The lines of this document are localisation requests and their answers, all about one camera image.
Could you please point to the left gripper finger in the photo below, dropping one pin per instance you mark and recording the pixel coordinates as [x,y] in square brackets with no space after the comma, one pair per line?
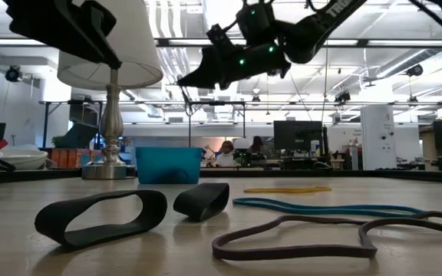
[94,50]

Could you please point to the thin blue rubber band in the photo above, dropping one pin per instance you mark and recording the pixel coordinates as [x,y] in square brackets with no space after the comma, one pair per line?
[187,103]

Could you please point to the wide black rubber band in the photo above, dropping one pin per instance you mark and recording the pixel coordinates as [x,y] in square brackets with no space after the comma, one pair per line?
[156,211]
[202,201]

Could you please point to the yellow rubber band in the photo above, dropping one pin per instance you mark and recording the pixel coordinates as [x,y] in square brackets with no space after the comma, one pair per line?
[286,190]

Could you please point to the long blue rubber band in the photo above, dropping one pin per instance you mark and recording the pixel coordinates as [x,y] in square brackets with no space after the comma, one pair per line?
[320,210]

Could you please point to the thin dark brown rubber band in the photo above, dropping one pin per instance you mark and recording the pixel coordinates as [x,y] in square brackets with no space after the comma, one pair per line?
[294,253]

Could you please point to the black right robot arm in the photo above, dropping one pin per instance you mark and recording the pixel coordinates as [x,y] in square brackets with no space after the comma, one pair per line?
[320,23]

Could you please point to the teal plastic bin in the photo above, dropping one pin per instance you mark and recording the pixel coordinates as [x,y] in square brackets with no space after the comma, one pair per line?
[167,165]

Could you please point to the white shade silver table lamp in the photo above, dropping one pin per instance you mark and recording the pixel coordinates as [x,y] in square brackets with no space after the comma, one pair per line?
[136,57]

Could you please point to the white round object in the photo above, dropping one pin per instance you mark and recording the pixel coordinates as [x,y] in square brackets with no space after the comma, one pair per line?
[241,143]

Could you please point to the person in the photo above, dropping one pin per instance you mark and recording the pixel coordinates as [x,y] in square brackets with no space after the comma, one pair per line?
[258,142]
[226,157]

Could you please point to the dark tilted panel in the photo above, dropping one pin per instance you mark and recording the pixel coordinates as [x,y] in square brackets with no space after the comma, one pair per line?
[79,136]

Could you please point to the small potted plant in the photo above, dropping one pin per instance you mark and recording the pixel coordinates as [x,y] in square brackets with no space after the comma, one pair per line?
[57,141]

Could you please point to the white bowl stack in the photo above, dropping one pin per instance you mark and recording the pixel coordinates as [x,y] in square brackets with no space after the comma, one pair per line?
[25,159]

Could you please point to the white cabinet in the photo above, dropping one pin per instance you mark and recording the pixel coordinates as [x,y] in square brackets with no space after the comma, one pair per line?
[378,153]

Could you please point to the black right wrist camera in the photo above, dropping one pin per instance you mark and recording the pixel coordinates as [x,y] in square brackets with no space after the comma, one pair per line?
[255,23]

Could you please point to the black ceiling camera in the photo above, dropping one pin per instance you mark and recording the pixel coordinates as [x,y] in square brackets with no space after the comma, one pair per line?
[414,70]
[14,73]

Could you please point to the black hanging camera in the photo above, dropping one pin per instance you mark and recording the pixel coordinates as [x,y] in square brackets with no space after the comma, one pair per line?
[343,97]

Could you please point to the black table frame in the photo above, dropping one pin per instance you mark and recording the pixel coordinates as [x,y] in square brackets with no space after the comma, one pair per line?
[320,174]

